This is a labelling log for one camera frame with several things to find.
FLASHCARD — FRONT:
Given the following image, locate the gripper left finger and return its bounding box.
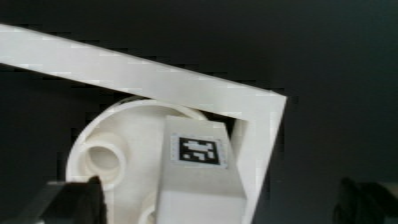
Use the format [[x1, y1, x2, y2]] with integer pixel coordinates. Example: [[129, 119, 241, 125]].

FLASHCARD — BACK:
[[13, 176, 106, 224]]

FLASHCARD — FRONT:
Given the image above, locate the white right fence bar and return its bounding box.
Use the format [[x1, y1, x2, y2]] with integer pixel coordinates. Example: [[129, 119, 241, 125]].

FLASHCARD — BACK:
[[230, 96, 285, 224]]

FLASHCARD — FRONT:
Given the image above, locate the white front fence bar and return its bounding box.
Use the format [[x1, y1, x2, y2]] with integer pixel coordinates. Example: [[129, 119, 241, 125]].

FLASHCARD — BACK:
[[0, 24, 285, 123]]

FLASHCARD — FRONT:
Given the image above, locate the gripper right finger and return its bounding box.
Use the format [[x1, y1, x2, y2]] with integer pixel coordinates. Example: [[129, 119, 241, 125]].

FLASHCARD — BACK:
[[333, 178, 398, 224]]

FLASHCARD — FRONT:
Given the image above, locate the white stool leg with tag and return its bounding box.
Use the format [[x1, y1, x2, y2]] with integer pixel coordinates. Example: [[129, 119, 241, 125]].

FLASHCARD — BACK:
[[154, 116, 246, 224]]

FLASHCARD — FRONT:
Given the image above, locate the white fence bar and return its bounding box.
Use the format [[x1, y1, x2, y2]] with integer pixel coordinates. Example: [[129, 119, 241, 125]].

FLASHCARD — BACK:
[[0, 24, 285, 123], [230, 96, 285, 224]]

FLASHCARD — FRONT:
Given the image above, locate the white round stool seat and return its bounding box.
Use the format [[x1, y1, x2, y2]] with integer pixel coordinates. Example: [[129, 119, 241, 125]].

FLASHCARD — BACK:
[[65, 97, 205, 224]]

